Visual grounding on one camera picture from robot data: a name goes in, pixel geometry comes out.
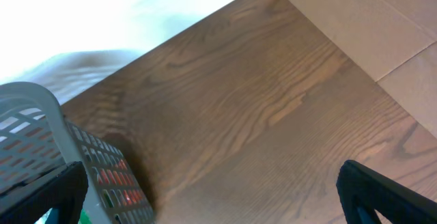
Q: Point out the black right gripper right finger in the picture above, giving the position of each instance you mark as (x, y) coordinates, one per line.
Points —
(365, 193)

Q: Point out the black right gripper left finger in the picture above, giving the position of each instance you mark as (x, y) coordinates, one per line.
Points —
(58, 192)

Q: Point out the spaghetti pack with orange ends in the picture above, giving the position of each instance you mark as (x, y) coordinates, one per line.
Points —
(120, 187)

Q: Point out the grey plastic basket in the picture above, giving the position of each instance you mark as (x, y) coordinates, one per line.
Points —
(36, 137)

